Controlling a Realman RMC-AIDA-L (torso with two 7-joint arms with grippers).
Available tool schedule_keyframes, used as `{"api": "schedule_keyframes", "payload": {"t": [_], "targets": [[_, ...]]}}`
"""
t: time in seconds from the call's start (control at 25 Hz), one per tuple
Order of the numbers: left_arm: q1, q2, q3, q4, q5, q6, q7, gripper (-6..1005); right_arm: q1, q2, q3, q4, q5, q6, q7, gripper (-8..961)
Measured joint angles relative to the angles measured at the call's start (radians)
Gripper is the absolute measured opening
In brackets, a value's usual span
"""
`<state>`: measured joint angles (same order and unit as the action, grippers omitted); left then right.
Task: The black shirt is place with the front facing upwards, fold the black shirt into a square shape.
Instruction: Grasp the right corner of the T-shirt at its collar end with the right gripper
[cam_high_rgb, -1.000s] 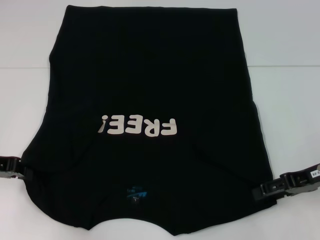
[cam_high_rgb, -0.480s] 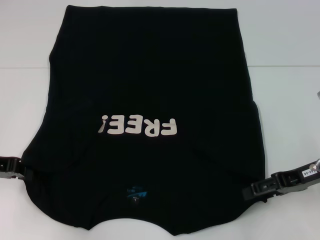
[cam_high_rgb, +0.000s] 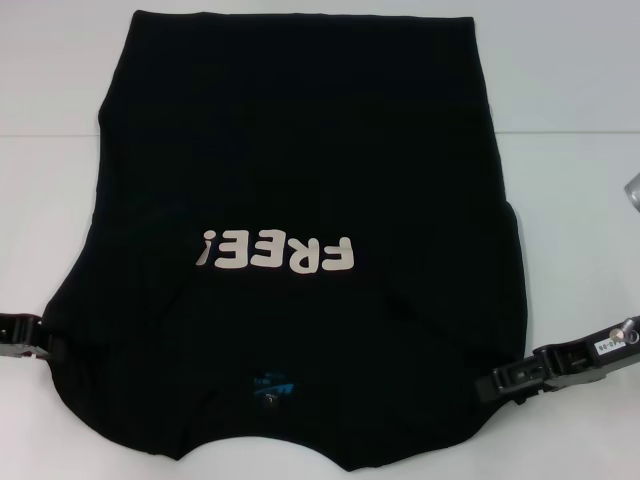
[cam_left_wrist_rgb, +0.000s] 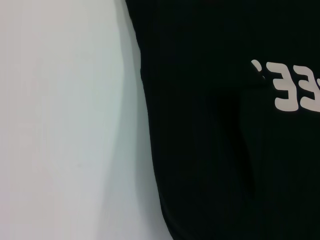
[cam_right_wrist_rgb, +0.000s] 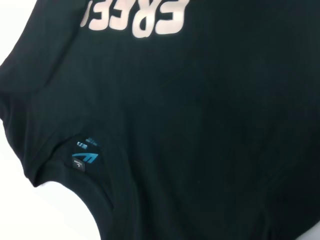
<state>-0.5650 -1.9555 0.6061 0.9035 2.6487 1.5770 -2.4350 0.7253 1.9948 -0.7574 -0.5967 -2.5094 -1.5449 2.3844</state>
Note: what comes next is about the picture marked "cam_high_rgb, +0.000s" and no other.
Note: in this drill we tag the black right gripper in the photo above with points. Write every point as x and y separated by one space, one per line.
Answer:
595 357

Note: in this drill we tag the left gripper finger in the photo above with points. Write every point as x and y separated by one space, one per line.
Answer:
22 329
22 352

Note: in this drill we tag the black t-shirt with FREE print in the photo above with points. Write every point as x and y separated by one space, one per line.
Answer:
300 150

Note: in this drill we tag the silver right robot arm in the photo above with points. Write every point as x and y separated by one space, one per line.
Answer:
634 192

